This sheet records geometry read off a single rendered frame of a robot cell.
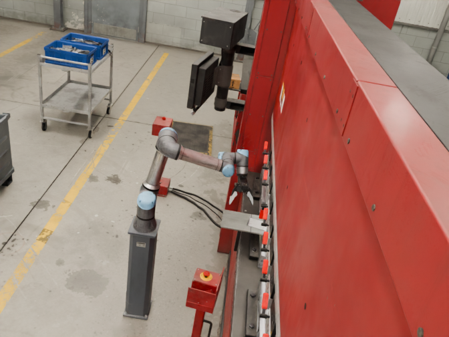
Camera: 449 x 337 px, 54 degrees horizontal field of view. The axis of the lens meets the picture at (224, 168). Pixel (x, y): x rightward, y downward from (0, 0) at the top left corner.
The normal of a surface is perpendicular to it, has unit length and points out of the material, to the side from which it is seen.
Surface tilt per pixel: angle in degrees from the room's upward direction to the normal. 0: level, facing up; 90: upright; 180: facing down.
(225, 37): 90
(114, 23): 90
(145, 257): 90
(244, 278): 0
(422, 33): 90
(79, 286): 0
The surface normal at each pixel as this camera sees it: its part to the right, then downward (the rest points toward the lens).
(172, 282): 0.15, -0.85
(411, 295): -0.98, -0.18
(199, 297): -0.21, 0.46
